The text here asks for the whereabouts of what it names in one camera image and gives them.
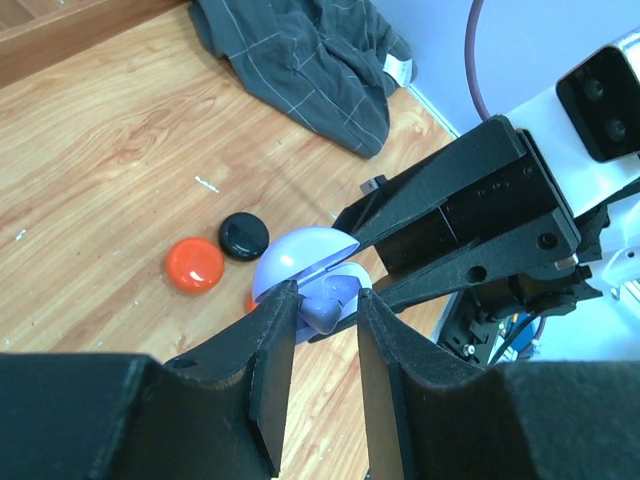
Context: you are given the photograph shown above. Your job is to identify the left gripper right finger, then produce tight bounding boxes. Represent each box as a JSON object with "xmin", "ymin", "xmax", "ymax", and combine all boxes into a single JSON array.
[{"xmin": 357, "ymin": 289, "xmax": 639, "ymax": 479}]

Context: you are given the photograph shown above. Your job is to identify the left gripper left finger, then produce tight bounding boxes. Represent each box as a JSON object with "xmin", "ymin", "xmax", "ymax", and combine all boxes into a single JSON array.
[{"xmin": 1, "ymin": 281, "xmax": 299, "ymax": 479}]

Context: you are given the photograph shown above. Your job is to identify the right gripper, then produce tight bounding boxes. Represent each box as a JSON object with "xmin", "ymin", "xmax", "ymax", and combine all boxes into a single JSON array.
[{"xmin": 332, "ymin": 115, "xmax": 578, "ymax": 313}]

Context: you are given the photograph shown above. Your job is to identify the lilac earbud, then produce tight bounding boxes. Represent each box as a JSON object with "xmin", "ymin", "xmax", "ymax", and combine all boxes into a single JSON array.
[{"xmin": 299, "ymin": 297, "xmax": 342, "ymax": 334}]

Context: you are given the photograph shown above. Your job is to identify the orange earbud case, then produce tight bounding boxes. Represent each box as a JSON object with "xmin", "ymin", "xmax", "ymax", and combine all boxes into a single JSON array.
[{"xmin": 164, "ymin": 237, "xmax": 225, "ymax": 294}]

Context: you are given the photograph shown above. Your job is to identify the lilac earbud case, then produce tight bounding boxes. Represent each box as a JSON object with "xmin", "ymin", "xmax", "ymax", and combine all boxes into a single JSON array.
[{"xmin": 251, "ymin": 226, "xmax": 372, "ymax": 344}]

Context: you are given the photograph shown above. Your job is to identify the black earbud case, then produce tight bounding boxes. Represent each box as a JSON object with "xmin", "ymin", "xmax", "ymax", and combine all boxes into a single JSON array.
[{"xmin": 218, "ymin": 212, "xmax": 270, "ymax": 261}]

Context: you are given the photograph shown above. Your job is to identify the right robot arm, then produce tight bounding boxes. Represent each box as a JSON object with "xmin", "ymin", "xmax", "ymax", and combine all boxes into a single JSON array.
[{"xmin": 334, "ymin": 115, "xmax": 639, "ymax": 364}]

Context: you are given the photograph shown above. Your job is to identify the grey checked cloth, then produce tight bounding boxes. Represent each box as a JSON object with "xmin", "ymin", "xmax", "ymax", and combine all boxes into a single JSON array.
[{"xmin": 188, "ymin": 1, "xmax": 417, "ymax": 159}]

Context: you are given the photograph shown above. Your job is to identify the wooden compartment tray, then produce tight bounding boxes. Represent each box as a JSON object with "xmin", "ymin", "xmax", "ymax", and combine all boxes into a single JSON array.
[{"xmin": 1, "ymin": 1, "xmax": 181, "ymax": 87}]

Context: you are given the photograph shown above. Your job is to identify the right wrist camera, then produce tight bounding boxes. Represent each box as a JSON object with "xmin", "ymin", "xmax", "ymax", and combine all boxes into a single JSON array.
[{"xmin": 506, "ymin": 29, "xmax": 639, "ymax": 217}]

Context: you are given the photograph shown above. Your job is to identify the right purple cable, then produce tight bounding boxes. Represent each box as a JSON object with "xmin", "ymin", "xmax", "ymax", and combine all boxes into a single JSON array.
[{"xmin": 464, "ymin": 0, "xmax": 494, "ymax": 124}]

